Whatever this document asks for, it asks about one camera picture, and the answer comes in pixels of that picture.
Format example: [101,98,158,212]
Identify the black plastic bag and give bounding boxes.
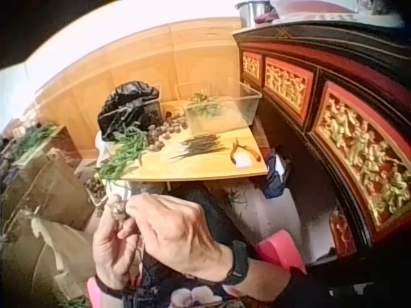
[97,81,162,142]

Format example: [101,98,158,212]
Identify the green stems in clear box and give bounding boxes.
[185,92,224,119]

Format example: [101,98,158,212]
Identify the cardboard carton with green stems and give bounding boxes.
[0,121,97,232]

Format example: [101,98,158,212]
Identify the pile of green stems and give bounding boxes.
[95,123,151,182]

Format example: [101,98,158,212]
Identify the black wrist band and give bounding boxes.
[223,239,250,287]
[94,274,127,300]

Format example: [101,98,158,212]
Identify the red black carved cabinet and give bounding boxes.
[231,18,411,269]

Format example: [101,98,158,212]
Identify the small brown cone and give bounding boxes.
[108,194,133,225]

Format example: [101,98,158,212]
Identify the person's right hand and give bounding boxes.
[117,192,234,280]

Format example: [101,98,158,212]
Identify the white paper sheet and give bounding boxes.
[30,216,85,283]

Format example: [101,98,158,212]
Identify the small wooden table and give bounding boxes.
[95,98,270,193]

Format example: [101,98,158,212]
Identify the pink plastic stool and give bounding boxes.
[255,228,308,275]

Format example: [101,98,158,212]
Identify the person's left hand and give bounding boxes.
[92,201,144,291]

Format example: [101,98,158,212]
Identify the clear plastic box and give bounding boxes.
[174,78,263,136]

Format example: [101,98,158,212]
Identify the bundle of dark thin stems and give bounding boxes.
[167,132,228,162]

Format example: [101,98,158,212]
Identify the metal pot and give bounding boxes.
[235,0,270,29]

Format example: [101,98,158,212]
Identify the pliers with dark handles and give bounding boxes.
[228,137,261,168]

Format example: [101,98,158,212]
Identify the pile of brown cones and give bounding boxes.
[144,110,191,152]

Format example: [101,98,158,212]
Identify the tray of brown cones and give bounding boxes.
[83,177,110,208]

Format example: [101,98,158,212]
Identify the blue cloth bag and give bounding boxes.
[258,150,287,200]

